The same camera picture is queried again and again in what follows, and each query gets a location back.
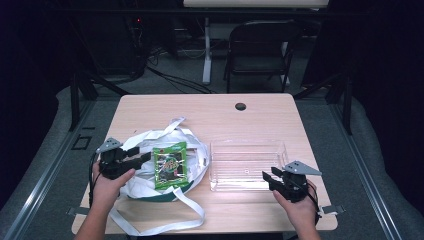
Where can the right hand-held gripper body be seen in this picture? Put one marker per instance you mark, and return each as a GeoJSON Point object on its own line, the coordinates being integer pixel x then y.
{"type": "Point", "coordinates": [295, 183]}

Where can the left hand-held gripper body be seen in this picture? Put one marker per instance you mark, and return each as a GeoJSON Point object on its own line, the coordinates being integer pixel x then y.
{"type": "Point", "coordinates": [111, 163]}

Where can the white tote bag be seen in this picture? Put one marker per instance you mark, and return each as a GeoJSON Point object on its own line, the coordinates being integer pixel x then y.
{"type": "Point", "coordinates": [143, 186]}

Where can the clear plastic container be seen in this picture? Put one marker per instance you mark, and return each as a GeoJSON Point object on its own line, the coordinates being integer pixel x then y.
{"type": "Point", "coordinates": [246, 166]}

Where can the green snack packet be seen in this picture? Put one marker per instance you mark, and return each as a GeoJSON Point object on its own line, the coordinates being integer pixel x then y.
{"type": "Point", "coordinates": [170, 166]}

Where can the person's left hand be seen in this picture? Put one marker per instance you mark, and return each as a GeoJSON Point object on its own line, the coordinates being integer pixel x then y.
{"type": "Point", "coordinates": [108, 190]}

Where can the person's right hand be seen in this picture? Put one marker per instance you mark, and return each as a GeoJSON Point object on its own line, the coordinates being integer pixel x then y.
{"type": "Point", "coordinates": [300, 210]}

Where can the black metal stand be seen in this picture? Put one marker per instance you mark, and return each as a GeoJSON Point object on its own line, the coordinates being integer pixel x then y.
{"type": "Point", "coordinates": [347, 106]}
{"type": "Point", "coordinates": [75, 100]}

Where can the white desk leg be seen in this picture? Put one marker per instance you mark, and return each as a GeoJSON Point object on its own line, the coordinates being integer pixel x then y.
{"type": "Point", "coordinates": [207, 60]}

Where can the black folding chair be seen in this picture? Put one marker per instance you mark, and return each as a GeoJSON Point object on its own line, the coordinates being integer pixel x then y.
{"type": "Point", "coordinates": [261, 50]}

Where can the aluminium floor rail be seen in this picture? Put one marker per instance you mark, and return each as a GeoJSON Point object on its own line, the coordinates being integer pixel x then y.
{"type": "Point", "coordinates": [46, 173]}
{"type": "Point", "coordinates": [366, 173]}

